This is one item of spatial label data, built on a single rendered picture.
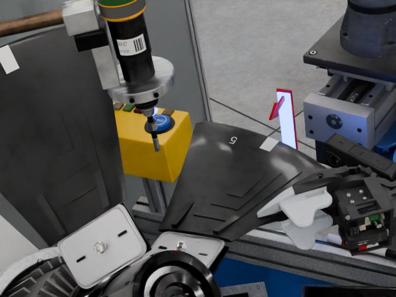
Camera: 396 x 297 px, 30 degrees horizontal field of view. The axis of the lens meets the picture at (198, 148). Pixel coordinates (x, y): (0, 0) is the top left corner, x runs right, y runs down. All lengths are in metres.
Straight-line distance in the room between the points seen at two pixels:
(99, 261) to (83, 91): 0.20
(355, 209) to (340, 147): 0.12
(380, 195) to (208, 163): 0.25
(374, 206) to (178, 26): 1.48
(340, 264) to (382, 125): 0.30
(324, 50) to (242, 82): 1.86
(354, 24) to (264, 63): 2.00
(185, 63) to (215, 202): 1.44
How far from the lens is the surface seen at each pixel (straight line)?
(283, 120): 1.16
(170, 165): 1.29
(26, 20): 0.70
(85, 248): 0.85
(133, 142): 1.29
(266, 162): 1.02
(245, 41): 3.65
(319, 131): 1.47
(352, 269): 1.34
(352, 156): 0.98
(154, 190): 1.41
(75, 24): 0.69
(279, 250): 1.37
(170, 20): 2.25
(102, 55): 0.71
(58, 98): 0.86
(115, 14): 0.68
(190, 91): 2.41
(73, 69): 0.88
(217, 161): 1.02
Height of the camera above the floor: 1.82
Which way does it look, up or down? 37 degrees down
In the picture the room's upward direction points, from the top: 12 degrees counter-clockwise
